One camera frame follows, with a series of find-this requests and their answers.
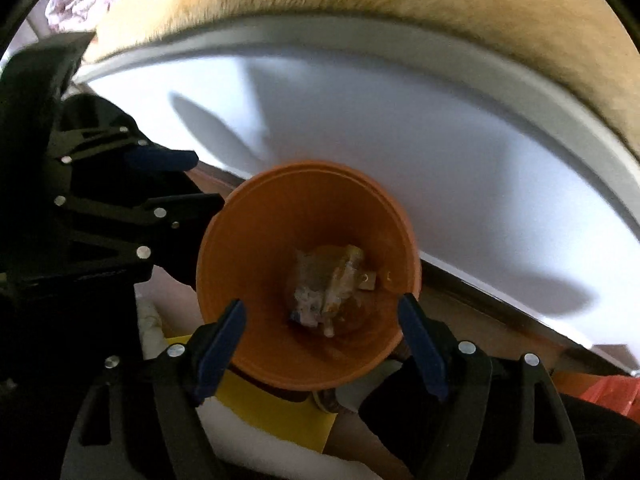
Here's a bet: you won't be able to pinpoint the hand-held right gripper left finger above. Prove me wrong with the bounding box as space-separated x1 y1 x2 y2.
62 299 247 480

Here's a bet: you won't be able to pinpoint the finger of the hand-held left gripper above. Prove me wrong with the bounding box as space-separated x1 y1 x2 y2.
62 92 199 172
55 172 225 288

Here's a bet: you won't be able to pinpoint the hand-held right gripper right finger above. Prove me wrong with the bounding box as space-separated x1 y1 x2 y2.
397 292 586 480

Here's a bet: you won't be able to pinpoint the orange plastic bin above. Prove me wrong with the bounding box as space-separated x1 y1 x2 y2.
196 160 422 395

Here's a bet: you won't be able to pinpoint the yellow paper packet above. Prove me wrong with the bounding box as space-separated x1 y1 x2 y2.
215 370 336 453

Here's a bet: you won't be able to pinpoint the crumpled plastic wrappers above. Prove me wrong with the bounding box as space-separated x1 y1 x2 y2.
287 244 378 338

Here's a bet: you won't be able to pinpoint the orange plastic bag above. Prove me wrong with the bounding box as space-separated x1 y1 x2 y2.
580 372 640 418

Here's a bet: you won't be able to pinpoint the white bed mattress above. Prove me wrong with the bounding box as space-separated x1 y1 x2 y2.
75 15 640 376

